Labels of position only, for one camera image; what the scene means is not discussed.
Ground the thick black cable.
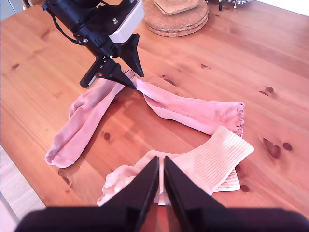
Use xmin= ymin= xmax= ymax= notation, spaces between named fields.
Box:
xmin=51 ymin=16 xmax=81 ymax=46

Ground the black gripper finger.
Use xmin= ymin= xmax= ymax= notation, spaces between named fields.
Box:
xmin=100 ymin=156 xmax=160 ymax=232
xmin=163 ymin=156 xmax=227 ymax=232

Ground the square cork coaster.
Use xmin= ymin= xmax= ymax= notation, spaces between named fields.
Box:
xmin=159 ymin=4 xmax=200 ymax=16
xmin=154 ymin=0 xmax=201 ymax=14

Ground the cream ribbed sock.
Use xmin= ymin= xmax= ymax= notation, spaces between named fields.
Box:
xmin=96 ymin=125 xmax=255 ymax=207
xmin=207 ymin=166 xmax=242 ymax=193

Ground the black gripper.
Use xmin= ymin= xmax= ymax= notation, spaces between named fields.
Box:
xmin=72 ymin=25 xmax=145 ymax=90

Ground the wire cutlery holder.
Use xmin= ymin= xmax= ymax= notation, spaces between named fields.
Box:
xmin=224 ymin=0 xmax=254 ymax=9

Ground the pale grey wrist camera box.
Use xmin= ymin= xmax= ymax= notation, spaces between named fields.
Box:
xmin=93 ymin=0 xmax=145 ymax=46

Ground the round cork trivet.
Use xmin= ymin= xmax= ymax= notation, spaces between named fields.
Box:
xmin=146 ymin=14 xmax=210 ymax=34
xmin=147 ymin=18 xmax=209 ymax=38
xmin=144 ymin=0 xmax=210 ymax=31

